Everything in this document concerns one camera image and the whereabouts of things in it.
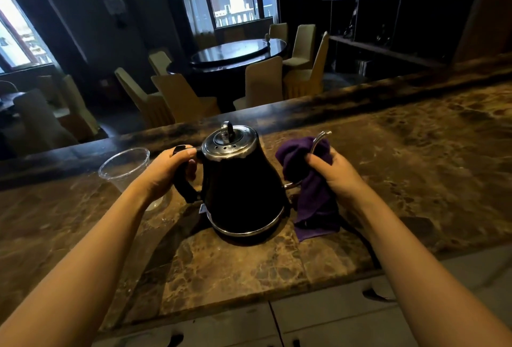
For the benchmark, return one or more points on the person's left hand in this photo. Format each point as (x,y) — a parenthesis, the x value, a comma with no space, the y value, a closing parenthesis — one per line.
(164,172)

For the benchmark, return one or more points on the person's right forearm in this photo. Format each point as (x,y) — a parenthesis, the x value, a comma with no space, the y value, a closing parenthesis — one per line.
(432,278)

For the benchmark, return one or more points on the white wall sign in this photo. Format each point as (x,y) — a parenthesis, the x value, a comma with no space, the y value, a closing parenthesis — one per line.
(115,5)

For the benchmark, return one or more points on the person's left forearm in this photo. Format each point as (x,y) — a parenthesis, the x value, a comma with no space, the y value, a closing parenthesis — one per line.
(80,270)

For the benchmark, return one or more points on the silver kettle lid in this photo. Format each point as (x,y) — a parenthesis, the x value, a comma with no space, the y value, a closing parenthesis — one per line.
(244,146)

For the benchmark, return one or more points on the side window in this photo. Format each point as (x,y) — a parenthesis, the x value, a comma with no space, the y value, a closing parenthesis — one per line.
(16,34)

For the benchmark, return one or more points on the black electric kettle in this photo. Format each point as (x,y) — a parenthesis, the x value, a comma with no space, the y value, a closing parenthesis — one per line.
(240,190)

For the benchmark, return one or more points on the white cabinet drawer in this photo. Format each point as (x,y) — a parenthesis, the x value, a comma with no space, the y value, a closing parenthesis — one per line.
(224,326)
(328,310)

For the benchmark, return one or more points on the clear plastic cup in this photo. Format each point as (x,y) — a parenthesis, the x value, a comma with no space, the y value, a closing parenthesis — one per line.
(120,166)

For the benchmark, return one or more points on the round dark dining table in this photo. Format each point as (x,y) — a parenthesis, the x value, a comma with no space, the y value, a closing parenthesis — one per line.
(220,78)

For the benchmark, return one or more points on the person's right hand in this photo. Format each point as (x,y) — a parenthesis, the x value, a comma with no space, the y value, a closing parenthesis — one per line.
(342,178)

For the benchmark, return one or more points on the beige covered dining chair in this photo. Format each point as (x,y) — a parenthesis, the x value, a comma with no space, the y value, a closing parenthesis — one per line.
(304,80)
(80,106)
(304,42)
(278,31)
(40,122)
(148,106)
(160,62)
(180,100)
(262,80)

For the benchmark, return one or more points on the dark round turntable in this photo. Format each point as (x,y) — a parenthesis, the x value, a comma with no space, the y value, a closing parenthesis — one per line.
(232,51)

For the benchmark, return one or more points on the purple cloth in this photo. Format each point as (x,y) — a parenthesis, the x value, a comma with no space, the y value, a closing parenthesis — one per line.
(316,206)

